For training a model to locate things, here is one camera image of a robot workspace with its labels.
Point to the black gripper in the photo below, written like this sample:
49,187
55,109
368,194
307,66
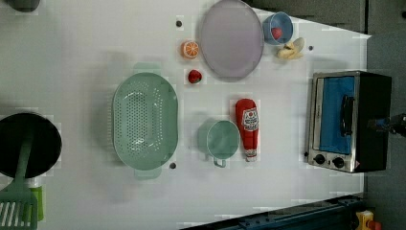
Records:
395,124

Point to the black toaster oven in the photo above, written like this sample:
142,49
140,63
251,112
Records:
346,109

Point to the yellow red emergency button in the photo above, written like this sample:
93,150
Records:
367,222

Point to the peeled banana toy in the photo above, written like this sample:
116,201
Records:
292,49

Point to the red ketchup bottle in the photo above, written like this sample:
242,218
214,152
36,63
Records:
248,125

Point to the red fruit in bowl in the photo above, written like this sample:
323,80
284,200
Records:
276,33

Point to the blue bowl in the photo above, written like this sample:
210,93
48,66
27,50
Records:
277,20

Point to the green mug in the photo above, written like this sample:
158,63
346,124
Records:
218,139

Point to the lilac oval plate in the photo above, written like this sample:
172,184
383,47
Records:
231,39

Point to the red strawberry toy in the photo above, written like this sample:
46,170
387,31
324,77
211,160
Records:
194,76

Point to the orange slice toy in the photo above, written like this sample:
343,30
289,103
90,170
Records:
189,49

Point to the green perforated colander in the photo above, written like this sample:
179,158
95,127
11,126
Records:
145,121

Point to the green slotted spatula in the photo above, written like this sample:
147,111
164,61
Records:
18,203

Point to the dark grey round object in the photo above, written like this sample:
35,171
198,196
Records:
23,5

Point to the blue metal frame rail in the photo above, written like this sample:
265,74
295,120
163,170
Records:
331,214

